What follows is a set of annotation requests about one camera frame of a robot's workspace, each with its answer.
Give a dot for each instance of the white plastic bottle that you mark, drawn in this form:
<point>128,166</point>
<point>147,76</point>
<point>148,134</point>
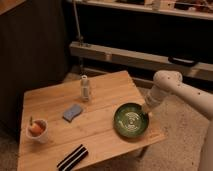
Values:
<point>85,88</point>

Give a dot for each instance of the white upper shelf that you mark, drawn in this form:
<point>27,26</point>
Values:
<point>141,8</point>

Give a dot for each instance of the white cup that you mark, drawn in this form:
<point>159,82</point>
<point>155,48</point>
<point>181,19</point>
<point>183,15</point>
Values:
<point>43,137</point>

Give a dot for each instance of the black white striped cloth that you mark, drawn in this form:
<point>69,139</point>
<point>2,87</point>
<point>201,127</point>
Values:
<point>71,160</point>

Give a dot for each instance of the long white case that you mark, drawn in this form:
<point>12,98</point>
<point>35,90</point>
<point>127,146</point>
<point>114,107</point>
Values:
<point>140,60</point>

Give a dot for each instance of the blue sponge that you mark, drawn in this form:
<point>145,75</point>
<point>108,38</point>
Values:
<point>72,112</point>

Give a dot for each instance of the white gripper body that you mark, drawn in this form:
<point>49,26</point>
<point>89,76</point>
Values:
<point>153,98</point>

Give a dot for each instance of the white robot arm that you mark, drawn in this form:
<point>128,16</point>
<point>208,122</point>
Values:
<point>167,82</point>

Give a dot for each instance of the wooden table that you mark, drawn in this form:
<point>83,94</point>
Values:
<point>93,127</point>

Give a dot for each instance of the metal pole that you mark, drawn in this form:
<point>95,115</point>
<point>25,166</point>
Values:
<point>79,36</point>

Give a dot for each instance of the black case handle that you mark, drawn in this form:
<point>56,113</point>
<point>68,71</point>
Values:
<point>182,63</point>

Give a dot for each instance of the green ceramic bowl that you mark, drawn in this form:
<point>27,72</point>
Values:
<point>130,120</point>

